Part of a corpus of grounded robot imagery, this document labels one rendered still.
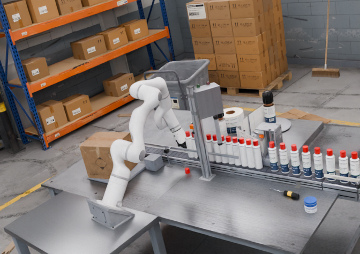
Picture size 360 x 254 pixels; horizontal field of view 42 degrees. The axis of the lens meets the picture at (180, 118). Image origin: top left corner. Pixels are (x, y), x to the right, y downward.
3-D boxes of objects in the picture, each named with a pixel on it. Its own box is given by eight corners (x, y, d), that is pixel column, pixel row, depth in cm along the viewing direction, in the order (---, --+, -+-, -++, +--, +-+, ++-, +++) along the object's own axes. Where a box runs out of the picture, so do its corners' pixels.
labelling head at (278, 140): (285, 158, 321) (281, 124, 311) (277, 167, 311) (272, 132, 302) (267, 155, 329) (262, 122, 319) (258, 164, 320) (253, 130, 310)
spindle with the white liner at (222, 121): (231, 139, 364) (225, 103, 353) (225, 144, 358) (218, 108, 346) (220, 137, 369) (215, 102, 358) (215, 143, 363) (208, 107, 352)
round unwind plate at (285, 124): (297, 120, 373) (297, 119, 372) (280, 137, 351) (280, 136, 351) (262, 117, 391) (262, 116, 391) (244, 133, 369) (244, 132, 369)
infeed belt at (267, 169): (328, 180, 294) (327, 174, 293) (323, 187, 288) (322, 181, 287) (132, 148, 393) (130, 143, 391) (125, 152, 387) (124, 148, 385)
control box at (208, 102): (224, 112, 309) (219, 85, 302) (200, 120, 305) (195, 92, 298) (218, 108, 318) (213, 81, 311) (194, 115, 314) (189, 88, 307)
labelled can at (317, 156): (325, 176, 292) (322, 146, 285) (322, 180, 289) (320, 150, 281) (317, 174, 295) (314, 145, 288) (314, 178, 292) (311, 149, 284)
